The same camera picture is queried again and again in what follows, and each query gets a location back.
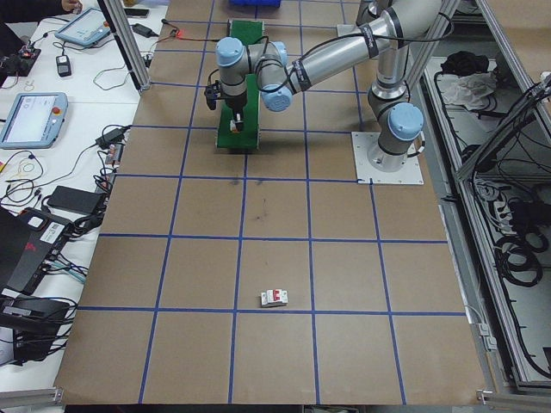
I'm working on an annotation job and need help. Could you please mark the green belt conveyor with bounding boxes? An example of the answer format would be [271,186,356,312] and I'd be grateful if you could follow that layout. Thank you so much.
[214,19,266,153]

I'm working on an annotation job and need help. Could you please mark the blue plastic bin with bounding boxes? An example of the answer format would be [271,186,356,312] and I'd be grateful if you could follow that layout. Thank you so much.
[226,0,283,9]

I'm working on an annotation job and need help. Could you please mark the small brown circuit board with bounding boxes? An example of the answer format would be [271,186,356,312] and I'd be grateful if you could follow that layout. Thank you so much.
[105,143,125,168]

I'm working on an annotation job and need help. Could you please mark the grey blue teach pendant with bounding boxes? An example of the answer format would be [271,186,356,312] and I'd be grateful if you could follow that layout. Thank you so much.
[54,7,111,50]
[0,91,70,151]

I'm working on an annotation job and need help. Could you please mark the black handheld device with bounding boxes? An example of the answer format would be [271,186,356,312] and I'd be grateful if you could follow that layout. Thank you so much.
[55,52,73,78]

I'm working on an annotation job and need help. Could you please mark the large black power brick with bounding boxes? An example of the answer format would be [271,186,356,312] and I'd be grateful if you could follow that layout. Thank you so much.
[44,185,108,215]

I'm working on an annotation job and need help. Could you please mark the white crumpled cloth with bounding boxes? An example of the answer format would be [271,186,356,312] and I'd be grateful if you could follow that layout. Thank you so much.
[442,71,499,109]

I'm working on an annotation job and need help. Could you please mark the black crumpled cloth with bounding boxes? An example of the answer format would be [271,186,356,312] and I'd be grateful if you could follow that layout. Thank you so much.
[439,50,491,75]

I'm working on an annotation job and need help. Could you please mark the black computer red logo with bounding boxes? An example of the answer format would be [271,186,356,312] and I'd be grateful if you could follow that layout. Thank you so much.
[0,206,73,296]

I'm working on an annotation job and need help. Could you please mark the black electronics box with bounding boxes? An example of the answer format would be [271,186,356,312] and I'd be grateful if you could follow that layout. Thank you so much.
[0,295,73,367]

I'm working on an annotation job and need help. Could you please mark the aluminium table corner bar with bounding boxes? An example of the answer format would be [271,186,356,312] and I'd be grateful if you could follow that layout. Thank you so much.
[475,386,551,408]
[0,384,65,406]

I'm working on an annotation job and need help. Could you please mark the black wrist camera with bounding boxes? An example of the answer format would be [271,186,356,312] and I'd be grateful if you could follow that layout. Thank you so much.
[204,81,223,111]

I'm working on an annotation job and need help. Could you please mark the aluminium profile post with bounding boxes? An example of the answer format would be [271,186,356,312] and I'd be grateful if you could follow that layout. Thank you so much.
[96,0,152,90]

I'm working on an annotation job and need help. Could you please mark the black box in frame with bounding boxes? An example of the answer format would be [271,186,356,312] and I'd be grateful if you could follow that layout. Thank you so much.
[510,200,540,230]

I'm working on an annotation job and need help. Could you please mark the black cable coil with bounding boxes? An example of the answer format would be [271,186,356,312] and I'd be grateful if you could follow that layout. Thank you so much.
[494,231,548,287]

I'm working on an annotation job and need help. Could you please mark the V-shaped metal bar frame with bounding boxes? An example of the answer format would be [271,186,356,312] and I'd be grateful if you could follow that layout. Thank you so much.
[408,0,551,391]

